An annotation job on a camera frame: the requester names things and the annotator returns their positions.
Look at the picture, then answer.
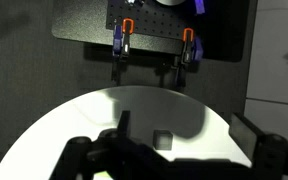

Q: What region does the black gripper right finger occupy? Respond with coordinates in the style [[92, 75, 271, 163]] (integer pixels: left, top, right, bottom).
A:
[[229, 113, 288, 180]]

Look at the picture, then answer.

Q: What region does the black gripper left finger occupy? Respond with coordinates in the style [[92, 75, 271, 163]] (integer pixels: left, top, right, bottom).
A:
[[49, 111, 169, 180]]

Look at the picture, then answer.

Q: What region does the small grey cube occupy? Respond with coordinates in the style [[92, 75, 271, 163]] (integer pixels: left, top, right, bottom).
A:
[[153, 130, 173, 150]]

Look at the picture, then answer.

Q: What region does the blue orange spring clamp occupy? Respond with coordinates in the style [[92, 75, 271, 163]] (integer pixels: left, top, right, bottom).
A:
[[175, 28, 204, 87], [111, 18, 134, 84]]

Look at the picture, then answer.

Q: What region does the black perforated breadboard plate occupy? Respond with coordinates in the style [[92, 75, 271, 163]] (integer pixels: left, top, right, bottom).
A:
[[106, 0, 206, 41]]

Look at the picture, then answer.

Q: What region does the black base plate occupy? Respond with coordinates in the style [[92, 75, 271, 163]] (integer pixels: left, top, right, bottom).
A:
[[52, 0, 252, 62]]

